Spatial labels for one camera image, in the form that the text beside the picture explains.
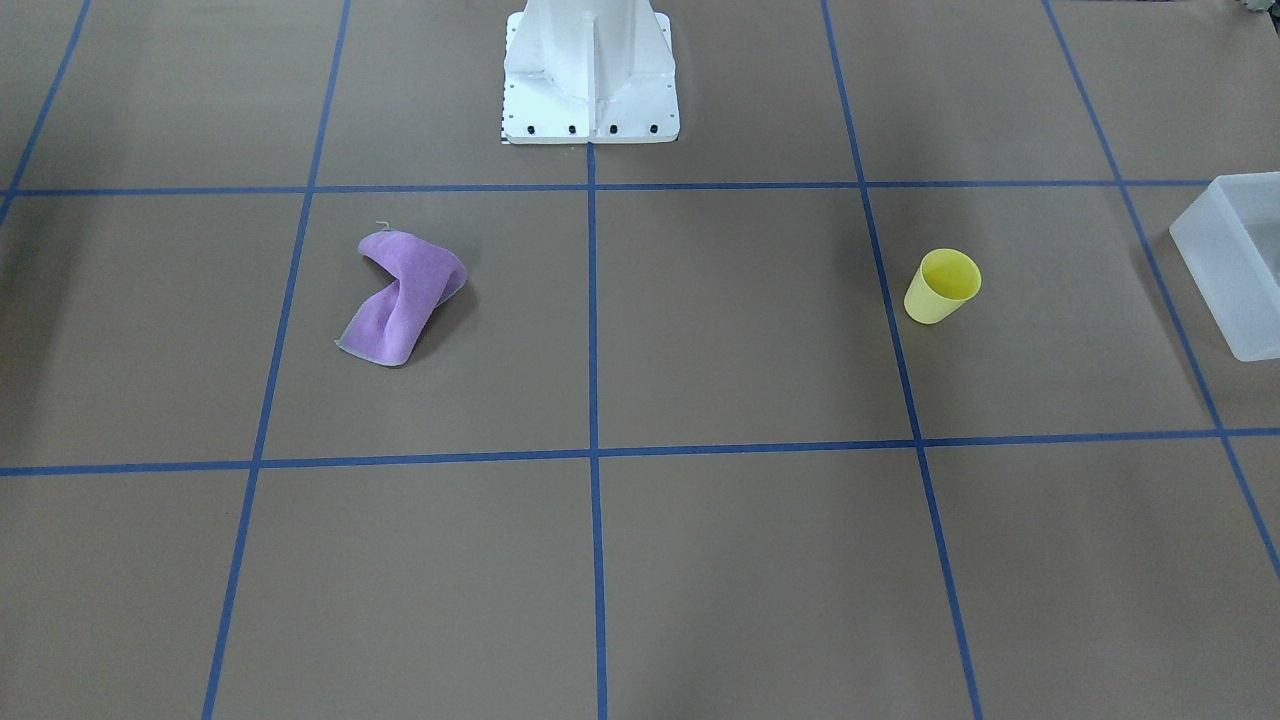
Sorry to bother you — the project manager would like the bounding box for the purple microfibre cloth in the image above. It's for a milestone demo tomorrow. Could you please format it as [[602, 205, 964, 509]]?
[[335, 223, 468, 368]]

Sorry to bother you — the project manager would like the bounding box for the yellow plastic cup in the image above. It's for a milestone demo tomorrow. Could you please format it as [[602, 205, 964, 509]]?
[[904, 249, 983, 325]]

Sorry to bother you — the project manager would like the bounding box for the translucent white bin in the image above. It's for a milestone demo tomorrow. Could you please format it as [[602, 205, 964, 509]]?
[[1170, 170, 1279, 363]]

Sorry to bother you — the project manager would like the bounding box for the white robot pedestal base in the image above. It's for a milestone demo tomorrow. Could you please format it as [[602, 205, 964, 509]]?
[[500, 1, 681, 145]]

